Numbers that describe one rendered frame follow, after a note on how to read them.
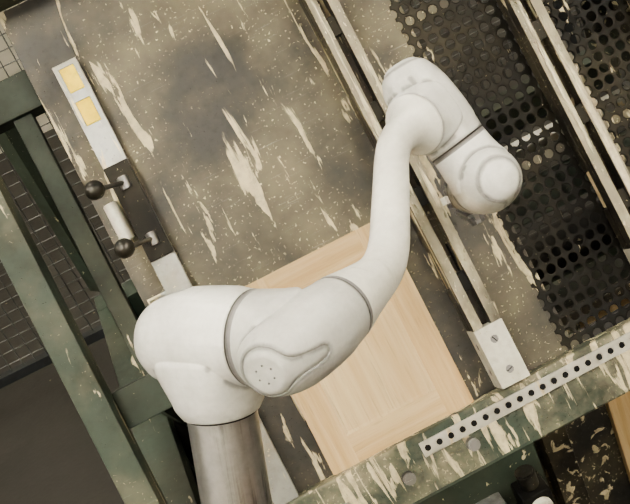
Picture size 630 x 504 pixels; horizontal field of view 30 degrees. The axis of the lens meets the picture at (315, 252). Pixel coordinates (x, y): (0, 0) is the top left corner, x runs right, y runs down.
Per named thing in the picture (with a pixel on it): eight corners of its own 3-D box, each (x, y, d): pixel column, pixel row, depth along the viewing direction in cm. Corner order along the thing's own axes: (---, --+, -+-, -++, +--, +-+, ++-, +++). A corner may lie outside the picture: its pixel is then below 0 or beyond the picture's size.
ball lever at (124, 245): (152, 250, 227) (115, 263, 215) (143, 232, 227) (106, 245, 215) (167, 241, 225) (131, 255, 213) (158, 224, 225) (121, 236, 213)
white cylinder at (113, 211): (103, 207, 230) (122, 244, 230) (101, 206, 227) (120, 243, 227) (117, 200, 230) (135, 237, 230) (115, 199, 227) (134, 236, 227)
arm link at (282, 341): (361, 267, 153) (278, 266, 161) (285, 331, 140) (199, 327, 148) (383, 355, 158) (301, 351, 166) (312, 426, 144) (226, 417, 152)
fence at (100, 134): (275, 505, 230) (276, 508, 226) (54, 72, 230) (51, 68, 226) (298, 493, 230) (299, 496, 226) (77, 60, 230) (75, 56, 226)
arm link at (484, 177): (521, 191, 201) (475, 129, 200) (545, 182, 185) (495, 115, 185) (472, 229, 200) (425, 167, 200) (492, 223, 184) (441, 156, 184)
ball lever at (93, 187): (124, 194, 227) (86, 205, 215) (115, 177, 227) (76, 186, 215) (139, 186, 225) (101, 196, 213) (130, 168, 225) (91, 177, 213)
